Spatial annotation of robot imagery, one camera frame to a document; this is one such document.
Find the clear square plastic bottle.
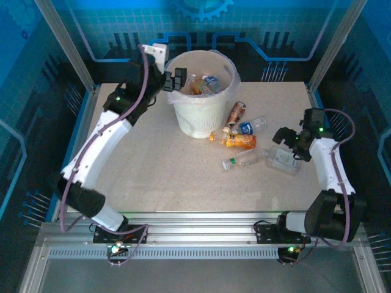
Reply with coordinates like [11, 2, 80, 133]
[261, 146, 303, 175]

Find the small blue label water bottle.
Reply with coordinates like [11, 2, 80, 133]
[201, 75, 223, 94]

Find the orange yellow label juice bottle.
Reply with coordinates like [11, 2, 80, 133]
[209, 133, 257, 150]

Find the green collar clear bottle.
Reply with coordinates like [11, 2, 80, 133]
[222, 149, 260, 171]

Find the brown label plastic bottle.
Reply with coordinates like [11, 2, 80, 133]
[222, 101, 247, 133]

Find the white plastic bin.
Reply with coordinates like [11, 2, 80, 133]
[166, 50, 241, 140]

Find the clear plastic bin liner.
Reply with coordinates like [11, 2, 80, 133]
[164, 50, 242, 104]

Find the white cap blue label bottle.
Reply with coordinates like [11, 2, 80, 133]
[230, 115, 268, 136]

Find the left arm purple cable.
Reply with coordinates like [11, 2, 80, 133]
[59, 44, 150, 267]

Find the aluminium frame post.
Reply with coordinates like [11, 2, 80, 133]
[33, 0, 99, 94]
[307, 0, 369, 91]

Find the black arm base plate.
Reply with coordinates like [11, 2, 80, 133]
[93, 224, 149, 244]
[254, 222, 311, 245]

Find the aluminium mounting rail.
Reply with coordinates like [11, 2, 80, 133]
[39, 211, 367, 248]

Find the slotted grey cable duct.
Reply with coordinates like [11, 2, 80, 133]
[48, 246, 282, 261]

